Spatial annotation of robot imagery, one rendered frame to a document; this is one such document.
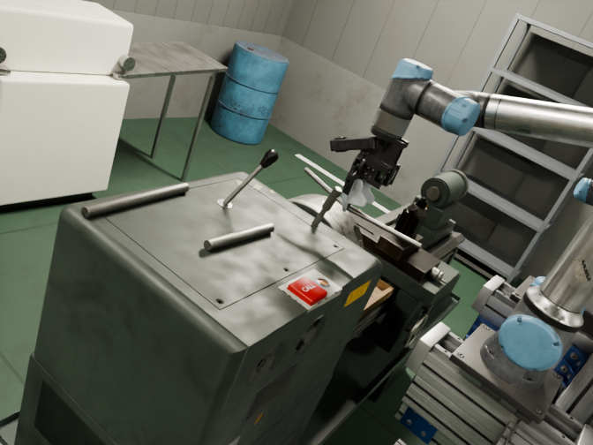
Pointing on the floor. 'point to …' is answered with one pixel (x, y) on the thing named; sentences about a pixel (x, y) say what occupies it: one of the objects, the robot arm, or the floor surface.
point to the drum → (249, 93)
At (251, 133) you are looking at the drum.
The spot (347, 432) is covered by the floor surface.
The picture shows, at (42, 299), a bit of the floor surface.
